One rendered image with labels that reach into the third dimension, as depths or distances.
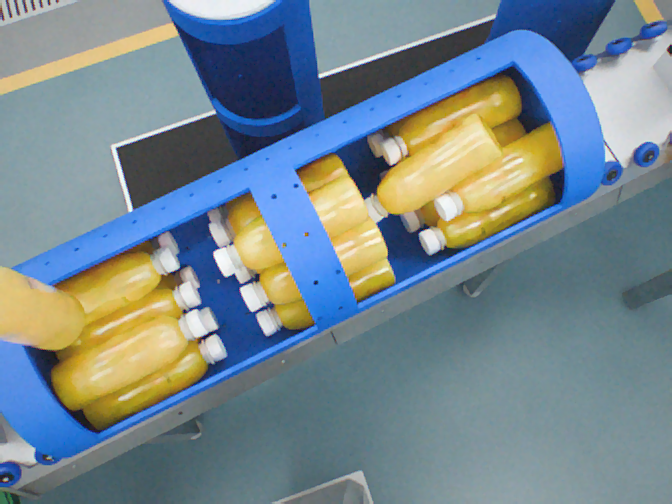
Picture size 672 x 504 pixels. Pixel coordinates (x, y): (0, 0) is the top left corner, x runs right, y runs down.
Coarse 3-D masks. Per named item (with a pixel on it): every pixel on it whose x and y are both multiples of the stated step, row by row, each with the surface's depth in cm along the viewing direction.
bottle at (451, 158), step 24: (480, 120) 86; (432, 144) 90; (456, 144) 87; (480, 144) 86; (408, 168) 90; (432, 168) 89; (456, 168) 88; (480, 168) 89; (384, 192) 92; (408, 192) 91; (432, 192) 91; (384, 216) 95
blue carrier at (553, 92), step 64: (448, 64) 92; (512, 64) 88; (320, 128) 89; (576, 128) 85; (192, 192) 87; (256, 192) 83; (576, 192) 91; (64, 256) 85; (192, 256) 107; (320, 256) 82; (448, 256) 101; (256, 320) 105; (320, 320) 88; (0, 384) 79; (64, 448) 85
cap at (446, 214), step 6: (438, 198) 93; (444, 198) 92; (450, 198) 92; (438, 204) 93; (444, 204) 92; (450, 204) 92; (438, 210) 95; (444, 210) 92; (450, 210) 92; (456, 210) 93; (444, 216) 94; (450, 216) 93
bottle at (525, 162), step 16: (544, 128) 94; (512, 144) 94; (528, 144) 92; (544, 144) 92; (496, 160) 92; (512, 160) 92; (528, 160) 92; (544, 160) 92; (560, 160) 93; (480, 176) 91; (496, 176) 91; (512, 176) 91; (528, 176) 92; (544, 176) 94; (448, 192) 93; (464, 192) 92; (480, 192) 91; (496, 192) 91; (512, 192) 93; (464, 208) 93; (480, 208) 93
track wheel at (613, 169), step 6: (606, 162) 109; (612, 162) 108; (618, 162) 109; (606, 168) 108; (612, 168) 109; (618, 168) 109; (606, 174) 109; (612, 174) 109; (618, 174) 110; (606, 180) 110; (612, 180) 110
